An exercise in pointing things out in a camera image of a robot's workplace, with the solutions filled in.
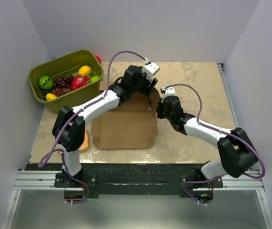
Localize green toy lime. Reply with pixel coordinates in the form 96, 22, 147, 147
90, 75, 100, 83

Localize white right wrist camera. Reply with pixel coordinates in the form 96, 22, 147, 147
160, 87, 176, 100

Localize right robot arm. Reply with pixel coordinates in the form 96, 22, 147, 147
156, 95, 259, 187

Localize aluminium frame rail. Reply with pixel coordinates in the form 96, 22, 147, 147
217, 63, 272, 229

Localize yellow toy lemon front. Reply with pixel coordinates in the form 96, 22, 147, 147
45, 93, 57, 101

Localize yellow toy lemon back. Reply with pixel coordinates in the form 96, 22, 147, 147
79, 65, 92, 75

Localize yellow toy lemon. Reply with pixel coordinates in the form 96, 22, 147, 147
79, 65, 92, 75
45, 93, 57, 101

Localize brown cardboard box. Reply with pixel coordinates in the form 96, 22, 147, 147
91, 89, 160, 149

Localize red dragon fruit toy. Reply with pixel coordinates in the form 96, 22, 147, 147
71, 75, 90, 90

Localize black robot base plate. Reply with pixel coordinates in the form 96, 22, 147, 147
25, 163, 223, 203

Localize orange sponge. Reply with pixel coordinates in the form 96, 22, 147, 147
80, 130, 90, 151

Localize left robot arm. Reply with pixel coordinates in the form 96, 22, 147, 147
52, 62, 160, 187

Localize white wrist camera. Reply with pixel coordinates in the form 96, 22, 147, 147
142, 62, 160, 80
160, 87, 176, 100

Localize green plastic bin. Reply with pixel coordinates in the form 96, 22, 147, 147
28, 50, 104, 114

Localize red ball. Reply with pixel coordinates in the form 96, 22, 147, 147
95, 55, 101, 64

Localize purple toy grapes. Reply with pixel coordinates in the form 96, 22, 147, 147
51, 74, 74, 97

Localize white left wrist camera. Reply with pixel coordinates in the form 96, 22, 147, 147
142, 62, 160, 80

